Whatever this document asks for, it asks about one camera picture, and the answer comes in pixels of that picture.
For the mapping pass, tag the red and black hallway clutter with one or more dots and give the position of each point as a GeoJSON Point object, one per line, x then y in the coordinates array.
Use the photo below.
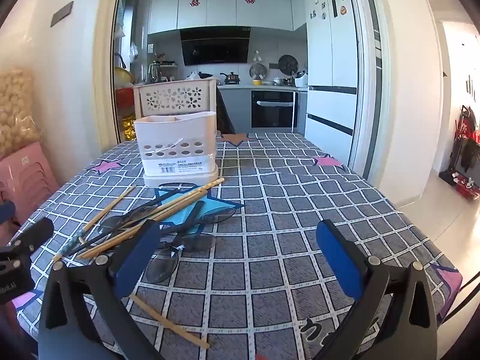
{"type": "Point", "coordinates": [465, 150]}

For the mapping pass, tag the yellow basin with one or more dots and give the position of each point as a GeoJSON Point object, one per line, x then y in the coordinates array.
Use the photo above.
{"type": "Point", "coordinates": [123, 75]}

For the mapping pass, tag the dark brown chopstick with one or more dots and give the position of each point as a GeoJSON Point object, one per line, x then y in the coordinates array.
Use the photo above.
{"type": "Point", "coordinates": [219, 215]}

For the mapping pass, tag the white plastic bag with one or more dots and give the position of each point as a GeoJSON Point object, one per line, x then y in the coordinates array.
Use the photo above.
{"type": "Point", "coordinates": [194, 75]}

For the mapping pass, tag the white upper kitchen cabinets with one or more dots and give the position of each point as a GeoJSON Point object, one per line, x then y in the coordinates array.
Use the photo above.
{"type": "Point", "coordinates": [221, 9]}

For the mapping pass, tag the grey wall switch plate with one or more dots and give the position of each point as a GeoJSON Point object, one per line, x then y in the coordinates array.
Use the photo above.
{"type": "Point", "coordinates": [62, 13]}

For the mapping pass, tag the stack of pink plastic stools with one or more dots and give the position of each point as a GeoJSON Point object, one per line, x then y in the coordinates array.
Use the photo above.
{"type": "Point", "coordinates": [22, 180]}

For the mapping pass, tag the plastic utensil holder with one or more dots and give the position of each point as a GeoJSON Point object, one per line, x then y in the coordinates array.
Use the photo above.
{"type": "Point", "coordinates": [176, 138]}

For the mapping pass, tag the grid patterned star tablecloth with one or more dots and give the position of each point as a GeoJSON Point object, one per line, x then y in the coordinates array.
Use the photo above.
{"type": "Point", "coordinates": [270, 232]}

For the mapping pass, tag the black wok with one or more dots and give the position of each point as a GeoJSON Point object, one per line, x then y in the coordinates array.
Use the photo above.
{"type": "Point", "coordinates": [204, 74]}

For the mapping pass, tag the dark translucent plastic spoon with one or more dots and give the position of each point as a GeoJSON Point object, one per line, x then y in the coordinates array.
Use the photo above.
{"type": "Point", "coordinates": [161, 268]}
{"type": "Point", "coordinates": [197, 243]}

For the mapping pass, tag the round dark wall strainer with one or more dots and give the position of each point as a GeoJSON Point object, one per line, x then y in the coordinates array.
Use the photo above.
{"type": "Point", "coordinates": [288, 63]}

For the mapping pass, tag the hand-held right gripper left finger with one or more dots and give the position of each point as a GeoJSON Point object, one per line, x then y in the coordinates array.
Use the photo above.
{"type": "Point", "coordinates": [137, 258]}

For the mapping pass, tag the white refrigerator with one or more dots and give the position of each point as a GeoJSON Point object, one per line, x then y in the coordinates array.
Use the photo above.
{"type": "Point", "coordinates": [330, 56]}

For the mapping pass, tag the blue patterned chopstick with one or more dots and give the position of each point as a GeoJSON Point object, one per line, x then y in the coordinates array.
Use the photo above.
{"type": "Point", "coordinates": [69, 247]}

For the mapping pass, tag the gold foil package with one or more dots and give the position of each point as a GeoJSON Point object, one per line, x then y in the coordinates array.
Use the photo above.
{"type": "Point", "coordinates": [128, 125]}

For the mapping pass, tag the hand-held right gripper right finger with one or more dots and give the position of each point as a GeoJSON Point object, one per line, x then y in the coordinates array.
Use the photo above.
{"type": "Point", "coordinates": [337, 262]}

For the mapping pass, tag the red box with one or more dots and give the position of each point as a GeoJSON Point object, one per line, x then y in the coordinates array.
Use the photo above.
{"type": "Point", "coordinates": [125, 99]}

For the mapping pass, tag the bag of puffed snacks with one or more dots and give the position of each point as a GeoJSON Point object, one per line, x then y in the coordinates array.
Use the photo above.
{"type": "Point", "coordinates": [17, 112]}

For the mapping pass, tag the bamboo chopstick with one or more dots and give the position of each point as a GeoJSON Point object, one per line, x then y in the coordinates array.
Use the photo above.
{"type": "Point", "coordinates": [108, 208]}
{"type": "Point", "coordinates": [93, 249]}
{"type": "Point", "coordinates": [195, 194]}
{"type": "Point", "coordinates": [168, 321]}

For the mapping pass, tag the metal pot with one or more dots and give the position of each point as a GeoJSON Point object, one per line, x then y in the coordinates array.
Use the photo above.
{"type": "Point", "coordinates": [287, 81]}

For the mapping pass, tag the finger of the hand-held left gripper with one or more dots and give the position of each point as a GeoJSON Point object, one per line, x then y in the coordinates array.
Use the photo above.
{"type": "Point", "coordinates": [6, 210]}
{"type": "Point", "coordinates": [33, 232]}

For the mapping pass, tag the black built-in oven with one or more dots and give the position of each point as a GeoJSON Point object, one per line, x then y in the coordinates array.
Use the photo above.
{"type": "Point", "coordinates": [272, 110]}

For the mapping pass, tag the dark cooking pot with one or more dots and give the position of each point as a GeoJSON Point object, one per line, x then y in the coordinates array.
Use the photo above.
{"type": "Point", "coordinates": [230, 78]}

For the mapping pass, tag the white rice cooker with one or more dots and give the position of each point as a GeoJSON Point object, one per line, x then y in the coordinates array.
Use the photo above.
{"type": "Point", "coordinates": [301, 78]}

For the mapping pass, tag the kitchen faucet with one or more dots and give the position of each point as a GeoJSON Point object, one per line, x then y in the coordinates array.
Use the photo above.
{"type": "Point", "coordinates": [120, 60]}

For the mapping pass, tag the black range hood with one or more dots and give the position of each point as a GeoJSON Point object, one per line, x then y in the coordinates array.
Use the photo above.
{"type": "Point", "coordinates": [215, 47]}

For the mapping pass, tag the dark metal spoon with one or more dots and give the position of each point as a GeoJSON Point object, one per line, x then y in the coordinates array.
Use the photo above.
{"type": "Point", "coordinates": [125, 220]}

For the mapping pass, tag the beige flower-cut storage rack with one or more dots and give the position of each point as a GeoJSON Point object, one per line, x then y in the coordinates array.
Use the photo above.
{"type": "Point", "coordinates": [174, 97]}

